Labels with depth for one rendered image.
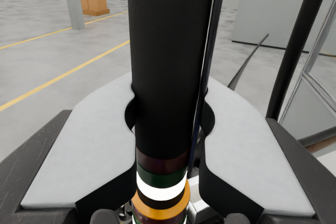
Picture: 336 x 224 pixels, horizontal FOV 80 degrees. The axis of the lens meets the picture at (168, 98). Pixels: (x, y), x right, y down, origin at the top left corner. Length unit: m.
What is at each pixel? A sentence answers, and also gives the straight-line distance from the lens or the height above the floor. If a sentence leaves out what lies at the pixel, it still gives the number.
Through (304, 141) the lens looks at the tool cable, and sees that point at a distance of 0.26.
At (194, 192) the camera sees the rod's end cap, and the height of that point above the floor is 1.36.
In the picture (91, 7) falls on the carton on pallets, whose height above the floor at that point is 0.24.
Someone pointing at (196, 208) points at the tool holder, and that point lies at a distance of 0.19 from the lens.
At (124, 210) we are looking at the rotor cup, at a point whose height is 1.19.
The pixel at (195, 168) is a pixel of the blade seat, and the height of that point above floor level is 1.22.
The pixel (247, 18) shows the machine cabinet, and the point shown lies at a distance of 5.55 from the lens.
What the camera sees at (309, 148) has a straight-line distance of 0.28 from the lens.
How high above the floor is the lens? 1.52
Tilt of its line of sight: 32 degrees down
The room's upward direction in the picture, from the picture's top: 3 degrees clockwise
